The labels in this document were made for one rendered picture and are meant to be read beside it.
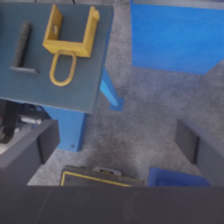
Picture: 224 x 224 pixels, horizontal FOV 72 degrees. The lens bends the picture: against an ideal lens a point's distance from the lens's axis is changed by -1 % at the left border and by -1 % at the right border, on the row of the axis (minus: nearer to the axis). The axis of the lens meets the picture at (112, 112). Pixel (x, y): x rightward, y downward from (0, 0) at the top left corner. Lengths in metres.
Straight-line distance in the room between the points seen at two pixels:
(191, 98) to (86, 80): 1.30
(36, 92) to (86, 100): 0.20
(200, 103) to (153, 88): 0.48
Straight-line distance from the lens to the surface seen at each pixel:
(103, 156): 1.63
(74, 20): 0.70
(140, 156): 1.60
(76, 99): 0.57
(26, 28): 0.75
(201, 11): 1.05
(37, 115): 1.27
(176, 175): 1.67
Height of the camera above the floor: 1.58
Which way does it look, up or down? 79 degrees down
